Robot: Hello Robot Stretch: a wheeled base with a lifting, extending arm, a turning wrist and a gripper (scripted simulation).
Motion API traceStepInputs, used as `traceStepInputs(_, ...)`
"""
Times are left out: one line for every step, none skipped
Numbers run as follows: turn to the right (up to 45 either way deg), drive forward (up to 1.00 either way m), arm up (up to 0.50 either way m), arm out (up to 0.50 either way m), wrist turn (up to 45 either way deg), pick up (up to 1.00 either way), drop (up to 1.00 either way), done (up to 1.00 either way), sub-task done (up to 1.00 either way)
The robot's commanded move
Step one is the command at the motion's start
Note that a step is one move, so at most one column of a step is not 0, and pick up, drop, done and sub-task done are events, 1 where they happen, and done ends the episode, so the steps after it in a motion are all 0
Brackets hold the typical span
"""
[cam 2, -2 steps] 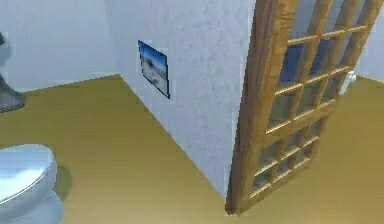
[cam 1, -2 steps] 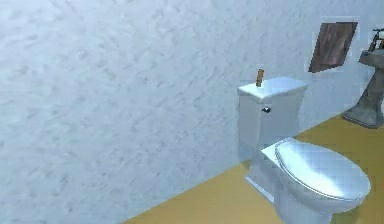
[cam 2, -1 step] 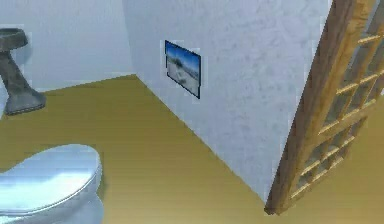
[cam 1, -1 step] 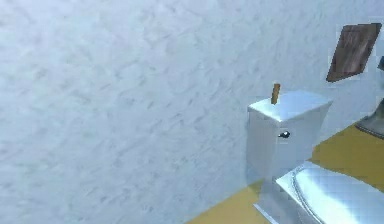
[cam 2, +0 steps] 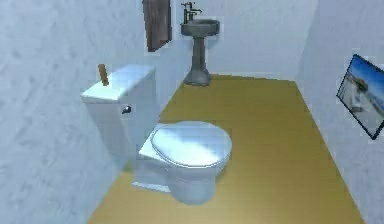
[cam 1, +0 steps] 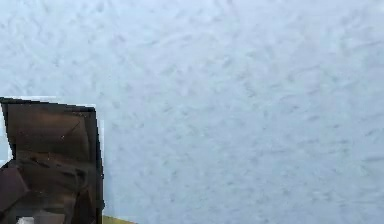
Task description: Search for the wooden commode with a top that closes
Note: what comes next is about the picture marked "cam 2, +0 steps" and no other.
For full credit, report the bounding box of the white toilet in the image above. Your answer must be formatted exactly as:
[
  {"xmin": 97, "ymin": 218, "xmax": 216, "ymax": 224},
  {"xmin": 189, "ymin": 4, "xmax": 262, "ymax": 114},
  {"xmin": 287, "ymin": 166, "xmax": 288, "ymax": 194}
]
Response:
[{"xmin": 80, "ymin": 64, "xmax": 233, "ymax": 206}]

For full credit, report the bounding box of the dark metal faucet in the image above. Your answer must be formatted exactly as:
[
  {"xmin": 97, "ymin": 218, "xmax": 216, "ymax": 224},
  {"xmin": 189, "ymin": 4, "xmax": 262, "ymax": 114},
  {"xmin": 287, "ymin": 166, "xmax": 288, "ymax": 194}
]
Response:
[{"xmin": 180, "ymin": 1, "xmax": 203, "ymax": 25}]

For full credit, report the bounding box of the grey pedestal sink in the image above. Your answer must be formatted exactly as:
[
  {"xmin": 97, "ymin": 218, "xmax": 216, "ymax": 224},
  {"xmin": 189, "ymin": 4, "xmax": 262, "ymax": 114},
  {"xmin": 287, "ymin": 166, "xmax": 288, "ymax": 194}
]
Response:
[{"xmin": 180, "ymin": 18, "xmax": 221, "ymax": 87}]

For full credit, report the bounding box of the brown framed wall picture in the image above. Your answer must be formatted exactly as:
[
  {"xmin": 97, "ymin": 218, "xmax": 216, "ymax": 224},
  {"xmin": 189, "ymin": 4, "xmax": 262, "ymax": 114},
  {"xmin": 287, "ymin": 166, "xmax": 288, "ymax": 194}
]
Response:
[{"xmin": 142, "ymin": 0, "xmax": 173, "ymax": 53}]

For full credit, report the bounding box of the blue framed wall picture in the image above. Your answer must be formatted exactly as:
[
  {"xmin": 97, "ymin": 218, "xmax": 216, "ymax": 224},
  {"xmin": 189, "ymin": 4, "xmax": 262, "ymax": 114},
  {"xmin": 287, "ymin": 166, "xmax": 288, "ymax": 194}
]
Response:
[{"xmin": 335, "ymin": 53, "xmax": 384, "ymax": 141}]

